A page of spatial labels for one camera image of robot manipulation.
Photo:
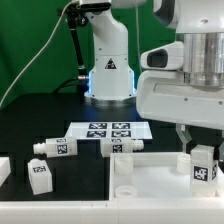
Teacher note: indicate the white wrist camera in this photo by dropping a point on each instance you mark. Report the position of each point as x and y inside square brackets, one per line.
[168, 57]

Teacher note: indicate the white marker base plate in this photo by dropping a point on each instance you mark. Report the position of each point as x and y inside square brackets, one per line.
[98, 130]

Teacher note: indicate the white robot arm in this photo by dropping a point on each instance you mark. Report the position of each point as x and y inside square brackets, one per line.
[183, 79]

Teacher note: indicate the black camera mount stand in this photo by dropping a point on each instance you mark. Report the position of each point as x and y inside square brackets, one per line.
[76, 17]

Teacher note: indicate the white square tabletop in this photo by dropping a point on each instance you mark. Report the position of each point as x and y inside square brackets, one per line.
[154, 175]

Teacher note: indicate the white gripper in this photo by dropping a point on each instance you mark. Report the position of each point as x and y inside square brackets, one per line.
[163, 96]

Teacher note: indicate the white left fence block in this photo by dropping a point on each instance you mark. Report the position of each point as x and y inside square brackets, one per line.
[5, 169]

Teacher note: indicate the white front fence bar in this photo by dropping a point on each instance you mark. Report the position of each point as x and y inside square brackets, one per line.
[151, 211]

